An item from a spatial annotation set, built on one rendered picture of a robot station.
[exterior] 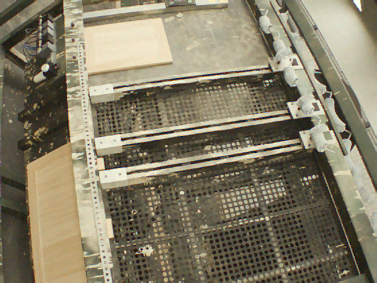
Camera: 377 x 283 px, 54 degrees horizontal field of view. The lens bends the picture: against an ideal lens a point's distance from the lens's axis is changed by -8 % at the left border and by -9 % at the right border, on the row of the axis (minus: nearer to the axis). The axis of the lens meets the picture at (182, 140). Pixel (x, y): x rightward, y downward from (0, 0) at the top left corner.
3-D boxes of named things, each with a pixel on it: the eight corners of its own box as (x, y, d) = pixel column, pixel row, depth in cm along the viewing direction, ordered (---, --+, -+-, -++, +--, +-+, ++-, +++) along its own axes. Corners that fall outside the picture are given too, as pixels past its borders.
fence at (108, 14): (83, 17, 242) (82, 13, 239) (225, 2, 258) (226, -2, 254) (83, 23, 240) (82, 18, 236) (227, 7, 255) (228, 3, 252)
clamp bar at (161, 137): (95, 142, 197) (89, 114, 176) (312, 109, 216) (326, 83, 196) (97, 160, 192) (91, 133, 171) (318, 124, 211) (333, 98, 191)
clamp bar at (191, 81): (90, 92, 212) (84, 63, 192) (291, 67, 232) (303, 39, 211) (91, 107, 207) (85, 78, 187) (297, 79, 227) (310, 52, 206)
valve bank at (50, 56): (21, 21, 231) (50, 1, 224) (36, 33, 243) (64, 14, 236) (19, 81, 207) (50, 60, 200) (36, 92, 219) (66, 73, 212)
